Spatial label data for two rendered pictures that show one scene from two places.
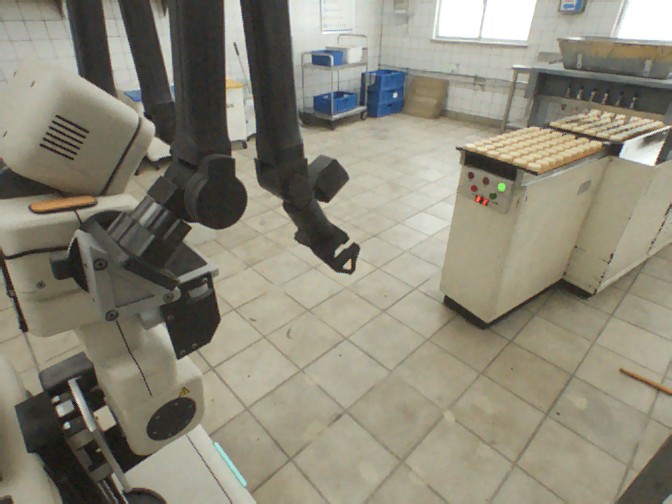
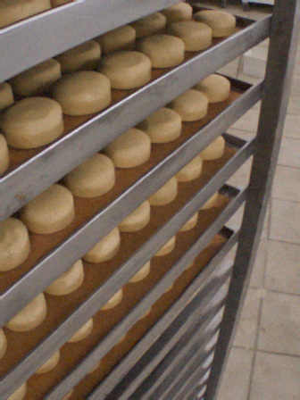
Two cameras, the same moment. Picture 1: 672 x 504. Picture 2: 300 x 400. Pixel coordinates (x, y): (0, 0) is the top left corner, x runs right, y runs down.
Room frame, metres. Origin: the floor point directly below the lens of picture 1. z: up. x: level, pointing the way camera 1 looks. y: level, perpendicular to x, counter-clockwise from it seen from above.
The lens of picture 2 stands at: (-0.01, -1.19, 1.51)
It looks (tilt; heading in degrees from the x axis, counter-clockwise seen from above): 41 degrees down; 58
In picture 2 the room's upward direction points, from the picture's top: straight up
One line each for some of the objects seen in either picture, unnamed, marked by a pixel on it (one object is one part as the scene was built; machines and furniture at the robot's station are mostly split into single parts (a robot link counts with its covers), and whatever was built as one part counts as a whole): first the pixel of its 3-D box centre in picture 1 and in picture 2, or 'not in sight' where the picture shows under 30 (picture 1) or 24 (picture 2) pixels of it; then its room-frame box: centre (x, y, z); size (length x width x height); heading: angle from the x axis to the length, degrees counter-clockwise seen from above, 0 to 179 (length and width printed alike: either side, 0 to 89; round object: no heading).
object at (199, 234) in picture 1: (191, 229); (264, 63); (2.45, 1.06, 0.08); 0.30 x 0.22 x 0.16; 122
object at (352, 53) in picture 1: (343, 54); not in sight; (5.97, -0.11, 0.90); 0.44 x 0.36 x 0.20; 52
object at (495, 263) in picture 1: (517, 230); not in sight; (1.79, -0.97, 0.45); 0.70 x 0.34 x 0.90; 124
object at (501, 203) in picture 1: (486, 189); not in sight; (1.58, -0.67, 0.77); 0.24 x 0.04 x 0.14; 34
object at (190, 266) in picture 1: (156, 277); not in sight; (0.62, 0.36, 0.99); 0.28 x 0.16 x 0.22; 44
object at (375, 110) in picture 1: (381, 106); not in sight; (6.44, -0.73, 0.10); 0.60 x 0.40 x 0.20; 131
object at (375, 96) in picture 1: (382, 93); not in sight; (6.44, -0.73, 0.30); 0.60 x 0.40 x 0.20; 134
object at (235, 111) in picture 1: (214, 115); not in sight; (4.64, 1.42, 0.38); 0.64 x 0.54 x 0.77; 41
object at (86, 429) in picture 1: (127, 394); not in sight; (0.58, 0.49, 0.68); 0.28 x 0.27 x 0.25; 44
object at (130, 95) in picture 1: (159, 125); not in sight; (4.19, 1.89, 0.38); 0.64 x 0.54 x 0.77; 43
